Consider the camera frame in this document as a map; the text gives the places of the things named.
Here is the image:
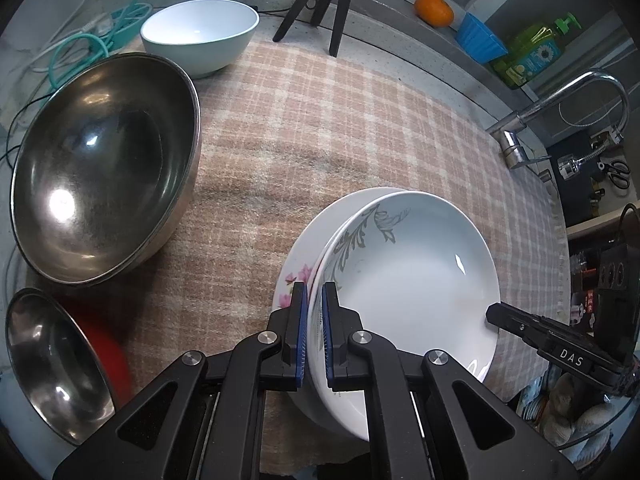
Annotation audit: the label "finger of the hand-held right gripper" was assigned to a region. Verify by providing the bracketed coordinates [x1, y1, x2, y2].
[485, 301, 628, 386]

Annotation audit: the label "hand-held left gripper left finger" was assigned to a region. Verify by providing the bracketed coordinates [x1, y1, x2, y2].
[52, 281, 308, 480]

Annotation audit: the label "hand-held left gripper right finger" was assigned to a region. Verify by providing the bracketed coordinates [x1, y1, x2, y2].
[321, 281, 578, 480]

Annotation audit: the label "pink blossom plate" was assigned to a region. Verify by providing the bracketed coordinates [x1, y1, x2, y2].
[273, 187, 401, 426]

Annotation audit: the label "grey leaf print plate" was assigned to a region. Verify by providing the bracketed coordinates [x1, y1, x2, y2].
[306, 191, 501, 443]

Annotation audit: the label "red bowl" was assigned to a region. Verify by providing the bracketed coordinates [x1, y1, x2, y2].
[65, 300, 132, 411]

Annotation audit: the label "small steel bowl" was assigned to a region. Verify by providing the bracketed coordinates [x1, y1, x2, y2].
[5, 287, 117, 447]

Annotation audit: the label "large steel bowl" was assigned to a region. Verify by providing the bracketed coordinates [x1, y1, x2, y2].
[10, 52, 202, 286]

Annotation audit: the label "white bowl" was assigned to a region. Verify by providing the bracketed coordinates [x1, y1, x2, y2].
[140, 1, 260, 79]

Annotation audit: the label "dark box red label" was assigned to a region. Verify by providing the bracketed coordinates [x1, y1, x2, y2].
[575, 287, 599, 329]

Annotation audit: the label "beige lumpy bundle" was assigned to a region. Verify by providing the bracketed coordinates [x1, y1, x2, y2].
[542, 372, 613, 453]

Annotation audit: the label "white shelf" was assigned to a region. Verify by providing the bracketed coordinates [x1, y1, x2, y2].
[565, 200, 640, 241]

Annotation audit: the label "black scissors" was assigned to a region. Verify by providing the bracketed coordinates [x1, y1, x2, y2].
[597, 159, 632, 188]

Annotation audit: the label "plaid cloth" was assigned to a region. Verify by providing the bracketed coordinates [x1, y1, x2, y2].
[20, 35, 571, 480]

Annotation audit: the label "chrome faucet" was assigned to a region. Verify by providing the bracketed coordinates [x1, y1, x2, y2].
[487, 70, 630, 171]

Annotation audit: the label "green dish soap bottle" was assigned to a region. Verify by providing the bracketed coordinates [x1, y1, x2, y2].
[492, 12, 581, 87]

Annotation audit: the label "blue fluted cup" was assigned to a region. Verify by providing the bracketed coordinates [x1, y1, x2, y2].
[455, 12, 508, 65]

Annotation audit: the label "orange fruit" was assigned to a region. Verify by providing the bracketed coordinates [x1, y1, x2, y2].
[414, 0, 454, 28]

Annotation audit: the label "teal round power strip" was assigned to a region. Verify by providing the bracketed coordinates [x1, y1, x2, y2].
[95, 5, 151, 53]

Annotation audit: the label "flexible metal sprayer hose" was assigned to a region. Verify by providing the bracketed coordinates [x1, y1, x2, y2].
[557, 127, 626, 181]

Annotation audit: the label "teal cable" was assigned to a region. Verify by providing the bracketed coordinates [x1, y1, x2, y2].
[47, 0, 176, 86]

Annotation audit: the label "white cable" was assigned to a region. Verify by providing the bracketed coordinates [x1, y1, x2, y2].
[30, 0, 108, 73]

